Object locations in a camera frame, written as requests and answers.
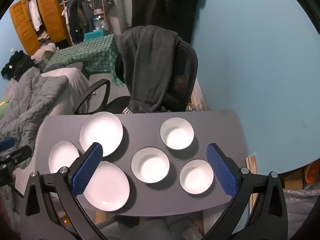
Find grey quilted duvet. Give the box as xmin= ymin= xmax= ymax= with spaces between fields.
xmin=0 ymin=67 xmax=69 ymax=160

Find white hanging shirt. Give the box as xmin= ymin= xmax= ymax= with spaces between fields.
xmin=28 ymin=0 xmax=43 ymax=32

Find white bed sheet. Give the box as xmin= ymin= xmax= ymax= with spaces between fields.
xmin=41 ymin=67 xmax=92 ymax=120

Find white bowl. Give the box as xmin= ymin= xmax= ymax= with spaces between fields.
xmin=160 ymin=117 xmax=195 ymax=151
xmin=131 ymin=147 xmax=170 ymax=183
xmin=179 ymin=159 xmax=214 ymax=195

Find black mesh office chair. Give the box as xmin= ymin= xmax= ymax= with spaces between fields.
xmin=72 ymin=40 xmax=198 ymax=117

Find green plush toy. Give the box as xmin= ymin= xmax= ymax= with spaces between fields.
xmin=0 ymin=96 xmax=10 ymax=117

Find clear plastic sheet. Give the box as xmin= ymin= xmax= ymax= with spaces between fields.
xmin=285 ymin=182 xmax=318 ymax=240

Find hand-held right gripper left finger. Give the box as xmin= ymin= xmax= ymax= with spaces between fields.
xmin=20 ymin=142 xmax=108 ymax=240

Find dark grey fleece robe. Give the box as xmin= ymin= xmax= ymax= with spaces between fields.
xmin=116 ymin=25 xmax=182 ymax=114

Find small white plate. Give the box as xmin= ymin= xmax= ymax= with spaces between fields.
xmin=48 ymin=140 xmax=80 ymax=174

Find wooden louvered wardrobe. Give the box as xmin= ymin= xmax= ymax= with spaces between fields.
xmin=9 ymin=0 xmax=69 ymax=55

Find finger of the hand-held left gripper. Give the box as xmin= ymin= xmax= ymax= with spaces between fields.
xmin=0 ymin=145 xmax=33 ymax=167
xmin=0 ymin=137 xmax=15 ymax=153

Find orange bucket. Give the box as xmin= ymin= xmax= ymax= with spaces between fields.
xmin=302 ymin=161 xmax=319 ymax=183

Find grey door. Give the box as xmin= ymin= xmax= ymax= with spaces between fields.
xmin=114 ymin=0 xmax=133 ymax=34

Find black clothes pile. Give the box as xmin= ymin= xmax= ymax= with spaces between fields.
xmin=1 ymin=51 xmax=34 ymax=82

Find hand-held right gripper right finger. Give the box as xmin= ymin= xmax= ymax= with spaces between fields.
xmin=206 ymin=143 xmax=293 ymax=240

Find green checkered tablecloth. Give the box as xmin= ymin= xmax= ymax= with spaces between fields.
xmin=43 ymin=34 xmax=125 ymax=87

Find black hanging coats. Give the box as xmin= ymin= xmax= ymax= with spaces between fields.
xmin=131 ymin=0 xmax=207 ymax=45

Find light clothes pile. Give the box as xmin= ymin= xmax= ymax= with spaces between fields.
xmin=31 ymin=42 xmax=57 ymax=64

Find wooden board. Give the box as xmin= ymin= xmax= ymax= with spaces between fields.
xmin=246 ymin=155 xmax=258 ymax=205

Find dark hanging clothes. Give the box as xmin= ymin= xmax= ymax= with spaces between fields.
xmin=62 ymin=0 xmax=94 ymax=43

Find blue plastic crate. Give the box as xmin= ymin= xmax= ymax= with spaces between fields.
xmin=84 ymin=30 xmax=107 ymax=41

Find clear water jug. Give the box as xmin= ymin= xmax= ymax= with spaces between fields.
xmin=94 ymin=17 xmax=105 ymax=32

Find cardboard box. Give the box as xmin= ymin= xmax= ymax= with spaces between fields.
xmin=282 ymin=169 xmax=304 ymax=189

